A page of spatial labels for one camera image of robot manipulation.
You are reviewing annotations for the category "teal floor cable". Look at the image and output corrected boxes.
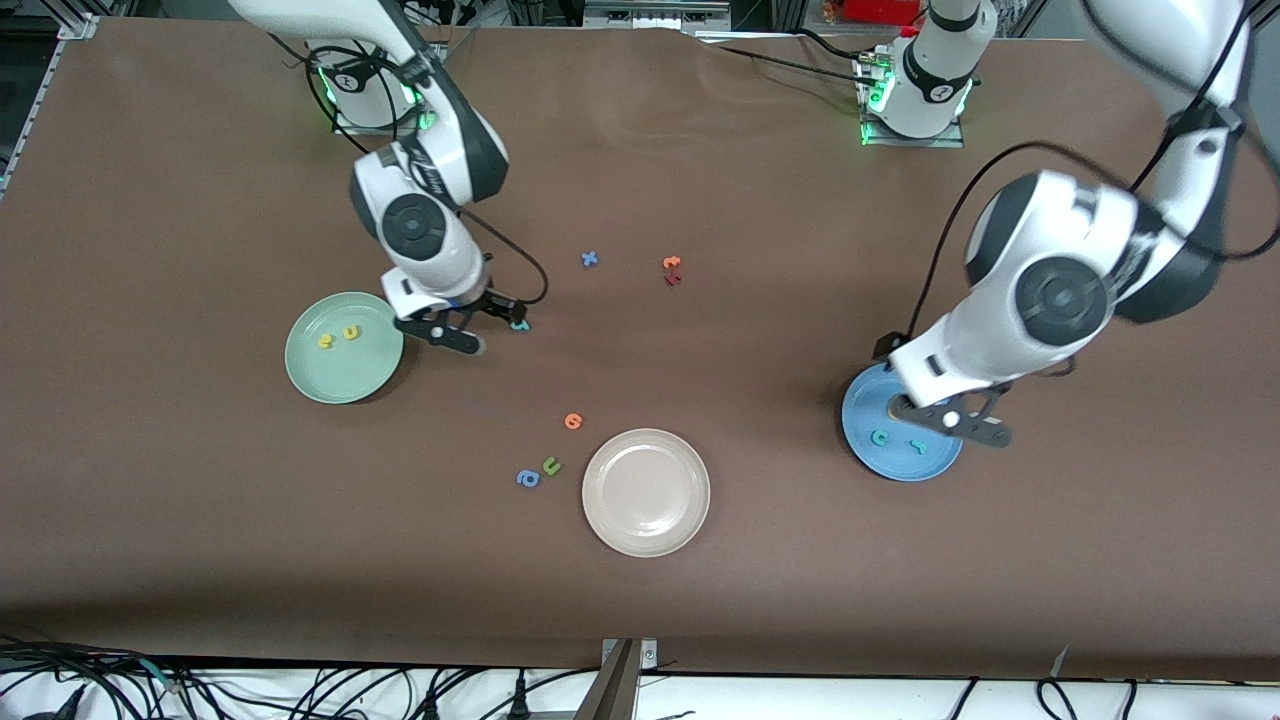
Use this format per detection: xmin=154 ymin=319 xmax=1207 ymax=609
xmin=138 ymin=658 xmax=191 ymax=696

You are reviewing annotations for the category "silver mounting plate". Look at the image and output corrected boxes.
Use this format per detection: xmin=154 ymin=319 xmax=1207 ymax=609
xmin=602 ymin=638 xmax=659 ymax=671

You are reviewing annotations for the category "long black right arm cable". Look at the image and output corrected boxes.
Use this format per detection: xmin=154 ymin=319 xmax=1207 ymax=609
xmin=270 ymin=35 xmax=446 ymax=141

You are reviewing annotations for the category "brown table cover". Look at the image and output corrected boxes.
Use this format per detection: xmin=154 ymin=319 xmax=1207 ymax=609
xmin=0 ymin=18 xmax=1280 ymax=681

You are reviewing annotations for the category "green plate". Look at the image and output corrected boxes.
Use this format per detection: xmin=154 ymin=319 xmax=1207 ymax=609
xmin=284 ymin=291 xmax=406 ymax=406

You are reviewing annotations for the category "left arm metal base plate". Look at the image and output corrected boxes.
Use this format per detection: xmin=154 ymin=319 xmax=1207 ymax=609
xmin=858 ymin=50 xmax=967 ymax=150

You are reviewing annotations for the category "blue plate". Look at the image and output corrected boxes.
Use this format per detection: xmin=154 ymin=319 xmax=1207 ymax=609
xmin=841 ymin=361 xmax=966 ymax=483

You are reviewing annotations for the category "gray metal box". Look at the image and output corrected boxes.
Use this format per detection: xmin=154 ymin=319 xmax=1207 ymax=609
xmin=583 ymin=0 xmax=733 ymax=31

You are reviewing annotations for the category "red box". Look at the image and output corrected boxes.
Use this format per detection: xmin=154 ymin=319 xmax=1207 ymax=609
xmin=843 ymin=0 xmax=926 ymax=26

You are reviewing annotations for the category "aluminium frame rail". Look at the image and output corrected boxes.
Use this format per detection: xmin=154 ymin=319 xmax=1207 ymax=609
xmin=0 ymin=15 xmax=101 ymax=196

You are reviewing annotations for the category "black cable on table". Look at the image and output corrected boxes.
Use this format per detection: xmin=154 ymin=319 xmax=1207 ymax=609
xmin=712 ymin=44 xmax=873 ymax=77
xmin=795 ymin=28 xmax=869 ymax=59

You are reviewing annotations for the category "beige plate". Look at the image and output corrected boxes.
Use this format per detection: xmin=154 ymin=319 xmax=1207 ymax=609
xmin=581 ymin=428 xmax=712 ymax=558

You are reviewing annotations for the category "dark metal beam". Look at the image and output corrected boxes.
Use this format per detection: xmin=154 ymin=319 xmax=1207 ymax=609
xmin=573 ymin=640 xmax=641 ymax=720

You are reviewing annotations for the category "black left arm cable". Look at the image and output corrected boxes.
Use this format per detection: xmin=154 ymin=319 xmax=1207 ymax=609
xmin=905 ymin=0 xmax=1280 ymax=341

